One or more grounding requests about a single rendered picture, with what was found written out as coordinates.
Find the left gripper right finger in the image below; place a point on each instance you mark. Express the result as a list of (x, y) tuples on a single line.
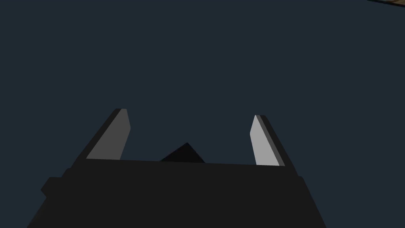
[(265, 145)]

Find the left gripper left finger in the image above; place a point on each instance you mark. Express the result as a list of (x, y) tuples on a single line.
[(110, 139)]

